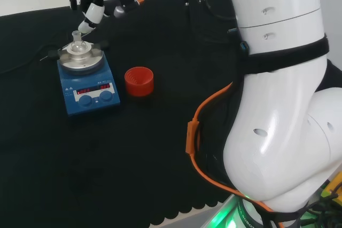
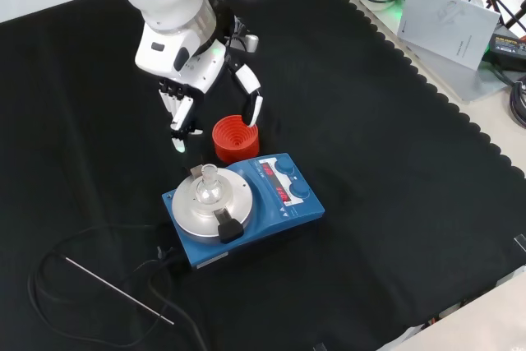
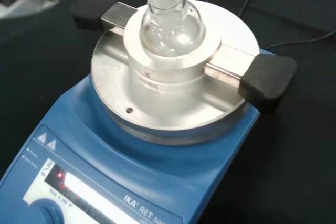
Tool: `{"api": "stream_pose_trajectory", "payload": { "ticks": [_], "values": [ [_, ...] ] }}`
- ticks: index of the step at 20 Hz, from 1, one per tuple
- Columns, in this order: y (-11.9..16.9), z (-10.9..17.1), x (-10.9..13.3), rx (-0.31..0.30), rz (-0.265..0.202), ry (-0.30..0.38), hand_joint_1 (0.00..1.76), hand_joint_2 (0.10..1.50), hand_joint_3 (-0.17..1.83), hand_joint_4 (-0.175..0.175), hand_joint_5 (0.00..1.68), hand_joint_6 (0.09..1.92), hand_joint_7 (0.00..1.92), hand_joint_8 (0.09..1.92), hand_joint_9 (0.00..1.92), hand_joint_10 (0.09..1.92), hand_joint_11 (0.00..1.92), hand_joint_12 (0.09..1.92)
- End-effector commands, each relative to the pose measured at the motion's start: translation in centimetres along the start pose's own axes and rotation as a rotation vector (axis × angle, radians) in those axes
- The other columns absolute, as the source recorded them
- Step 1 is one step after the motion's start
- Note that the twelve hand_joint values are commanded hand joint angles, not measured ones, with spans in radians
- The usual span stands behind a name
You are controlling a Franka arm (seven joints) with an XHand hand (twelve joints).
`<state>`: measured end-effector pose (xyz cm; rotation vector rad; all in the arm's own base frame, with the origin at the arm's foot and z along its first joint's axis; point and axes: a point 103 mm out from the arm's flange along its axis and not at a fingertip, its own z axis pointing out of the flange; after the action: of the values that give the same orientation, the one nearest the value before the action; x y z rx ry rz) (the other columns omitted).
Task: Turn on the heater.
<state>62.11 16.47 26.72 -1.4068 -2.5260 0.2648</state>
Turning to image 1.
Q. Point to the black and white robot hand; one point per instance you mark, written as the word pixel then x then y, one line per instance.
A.
pixel 94 11

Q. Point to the heater with blue base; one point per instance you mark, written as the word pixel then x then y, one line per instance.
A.
pixel 72 105

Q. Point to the round-bottom glass flask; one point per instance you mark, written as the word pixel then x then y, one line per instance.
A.
pixel 77 47

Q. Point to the red ribbed plastic cup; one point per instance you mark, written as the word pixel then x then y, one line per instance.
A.
pixel 139 83

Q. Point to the black bench cloth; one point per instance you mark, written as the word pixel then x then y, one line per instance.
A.
pixel 107 158

